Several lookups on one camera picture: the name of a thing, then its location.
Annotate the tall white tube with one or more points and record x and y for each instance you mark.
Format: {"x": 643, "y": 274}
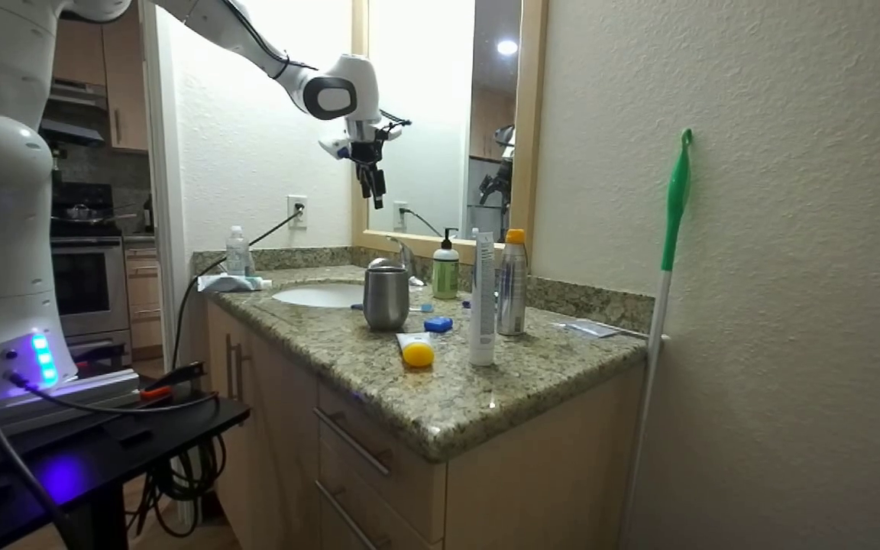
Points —
{"x": 483, "y": 308}

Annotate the orange black clamp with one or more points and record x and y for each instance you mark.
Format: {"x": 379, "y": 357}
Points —
{"x": 166, "y": 391}

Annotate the stainless steel cup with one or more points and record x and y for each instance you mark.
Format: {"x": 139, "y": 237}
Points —
{"x": 385, "y": 298}

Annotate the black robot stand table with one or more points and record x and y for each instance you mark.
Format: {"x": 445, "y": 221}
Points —
{"x": 104, "y": 458}

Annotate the wood-framed wall mirror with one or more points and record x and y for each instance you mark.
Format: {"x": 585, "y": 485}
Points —
{"x": 434, "y": 103}

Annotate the granite-topped wooden vanity cabinet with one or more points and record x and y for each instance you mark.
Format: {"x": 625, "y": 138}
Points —
{"x": 522, "y": 477}

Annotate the green soap pump bottle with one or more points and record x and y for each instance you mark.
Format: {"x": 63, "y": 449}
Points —
{"x": 445, "y": 274}

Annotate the clear plastic liquid bottle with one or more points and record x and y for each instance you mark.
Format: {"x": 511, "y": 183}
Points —
{"x": 240, "y": 254}

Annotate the wooden kitchen wall cabinet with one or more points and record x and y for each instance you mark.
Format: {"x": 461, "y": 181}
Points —
{"x": 126, "y": 81}

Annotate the kitchen range hood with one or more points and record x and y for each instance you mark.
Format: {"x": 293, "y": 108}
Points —
{"x": 76, "y": 114}

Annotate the white wall outlet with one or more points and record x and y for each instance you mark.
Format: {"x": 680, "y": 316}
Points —
{"x": 297, "y": 203}

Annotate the kitchen stove oven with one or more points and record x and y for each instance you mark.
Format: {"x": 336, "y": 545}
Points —
{"x": 84, "y": 290}

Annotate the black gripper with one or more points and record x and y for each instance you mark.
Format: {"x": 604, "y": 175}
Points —
{"x": 366, "y": 138}

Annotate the aluminium robot mounting rails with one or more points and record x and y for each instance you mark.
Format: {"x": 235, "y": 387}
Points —
{"x": 79, "y": 391}

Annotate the clear plastic wrapper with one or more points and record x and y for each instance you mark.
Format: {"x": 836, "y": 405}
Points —
{"x": 592, "y": 327}

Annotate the white oval sink basin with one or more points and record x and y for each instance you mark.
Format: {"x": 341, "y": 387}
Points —
{"x": 320, "y": 293}

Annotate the wooden kitchen base cabinet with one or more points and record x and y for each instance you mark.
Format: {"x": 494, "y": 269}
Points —
{"x": 143, "y": 299}

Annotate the white tube yellow cap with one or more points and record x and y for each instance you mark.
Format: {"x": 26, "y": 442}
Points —
{"x": 421, "y": 354}

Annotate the blue capped bottle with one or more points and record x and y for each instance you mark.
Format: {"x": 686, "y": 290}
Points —
{"x": 511, "y": 290}

